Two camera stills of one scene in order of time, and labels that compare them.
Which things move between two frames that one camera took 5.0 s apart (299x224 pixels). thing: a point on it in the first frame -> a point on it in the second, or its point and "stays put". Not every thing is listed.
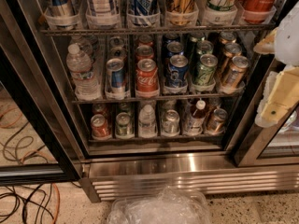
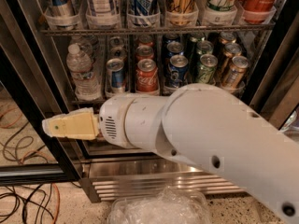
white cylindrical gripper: [289, 39] -> [112, 119]
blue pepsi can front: [178, 70] stays put
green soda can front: [206, 72] stays put
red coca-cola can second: [144, 51] stays put
